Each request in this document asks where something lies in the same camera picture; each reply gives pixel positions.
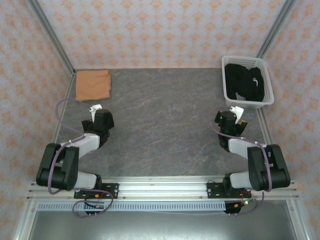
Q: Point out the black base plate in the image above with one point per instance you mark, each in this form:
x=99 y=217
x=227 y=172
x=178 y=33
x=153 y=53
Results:
x=213 y=191
x=112 y=191

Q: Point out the white plastic laundry basket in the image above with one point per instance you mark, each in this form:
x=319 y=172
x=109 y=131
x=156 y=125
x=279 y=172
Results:
x=268 y=82

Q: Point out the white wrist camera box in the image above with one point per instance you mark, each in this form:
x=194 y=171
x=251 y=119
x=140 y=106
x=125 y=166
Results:
x=95 y=108
x=238 y=110

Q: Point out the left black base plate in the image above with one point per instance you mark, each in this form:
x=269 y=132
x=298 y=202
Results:
x=112 y=191

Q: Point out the small circuit board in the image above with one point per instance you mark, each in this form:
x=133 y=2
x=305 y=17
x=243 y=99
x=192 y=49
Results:
x=96 y=206
x=246 y=202

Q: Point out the black t-shirt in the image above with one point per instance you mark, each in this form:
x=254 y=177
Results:
x=242 y=80

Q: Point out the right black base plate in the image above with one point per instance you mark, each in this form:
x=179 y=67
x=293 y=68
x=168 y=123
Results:
x=213 y=191

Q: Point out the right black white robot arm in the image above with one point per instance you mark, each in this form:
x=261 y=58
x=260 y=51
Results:
x=260 y=167

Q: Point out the aluminium frame post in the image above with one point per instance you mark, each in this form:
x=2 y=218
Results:
x=275 y=27
x=53 y=37

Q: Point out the aluminium mounting rail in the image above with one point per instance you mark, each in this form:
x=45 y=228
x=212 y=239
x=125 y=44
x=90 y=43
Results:
x=162 y=190

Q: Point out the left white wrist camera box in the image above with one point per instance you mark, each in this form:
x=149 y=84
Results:
x=95 y=108

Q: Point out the grey metal sheet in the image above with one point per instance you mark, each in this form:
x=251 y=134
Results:
x=162 y=227

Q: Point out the orange cartoon print t-shirt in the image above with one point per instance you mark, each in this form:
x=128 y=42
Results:
x=92 y=85

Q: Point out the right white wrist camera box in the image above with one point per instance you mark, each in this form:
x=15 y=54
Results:
x=238 y=110

